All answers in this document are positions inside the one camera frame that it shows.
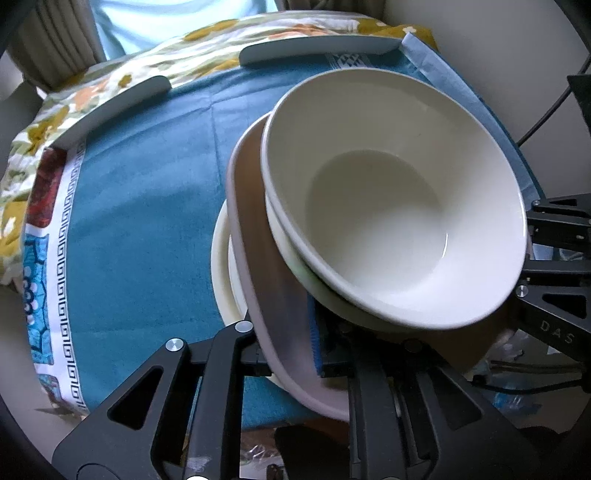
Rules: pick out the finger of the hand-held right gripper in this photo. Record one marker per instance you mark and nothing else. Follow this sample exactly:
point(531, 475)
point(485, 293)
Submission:
point(561, 221)
point(554, 314)

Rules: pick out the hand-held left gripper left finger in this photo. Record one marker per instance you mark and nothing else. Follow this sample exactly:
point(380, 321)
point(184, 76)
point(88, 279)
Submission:
point(240, 341)

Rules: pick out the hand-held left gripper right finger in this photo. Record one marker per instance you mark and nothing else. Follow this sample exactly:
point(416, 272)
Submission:
point(316, 344)

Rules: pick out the large white plate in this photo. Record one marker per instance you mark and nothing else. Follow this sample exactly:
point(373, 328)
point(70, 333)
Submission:
point(236, 286)
point(219, 267)

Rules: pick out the taupe square bowl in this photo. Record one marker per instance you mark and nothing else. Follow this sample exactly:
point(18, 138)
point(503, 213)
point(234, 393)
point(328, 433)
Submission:
point(258, 277)

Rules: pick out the plain cream bowl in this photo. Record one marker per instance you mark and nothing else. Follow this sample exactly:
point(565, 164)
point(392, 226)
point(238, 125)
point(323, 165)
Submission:
point(392, 207)

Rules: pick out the teal towel with printed border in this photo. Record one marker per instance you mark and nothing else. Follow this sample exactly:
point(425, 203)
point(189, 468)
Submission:
point(138, 207)

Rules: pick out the grey curved table rim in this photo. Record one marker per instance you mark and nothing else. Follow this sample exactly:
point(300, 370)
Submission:
point(134, 92)
point(314, 50)

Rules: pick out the floral blanket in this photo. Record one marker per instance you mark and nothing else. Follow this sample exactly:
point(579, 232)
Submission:
point(115, 60)

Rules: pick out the light blue sheer curtain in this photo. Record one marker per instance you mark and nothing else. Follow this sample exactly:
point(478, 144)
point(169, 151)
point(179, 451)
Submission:
point(184, 23)

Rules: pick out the beige curtain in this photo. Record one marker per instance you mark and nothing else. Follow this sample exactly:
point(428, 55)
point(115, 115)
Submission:
point(55, 41)

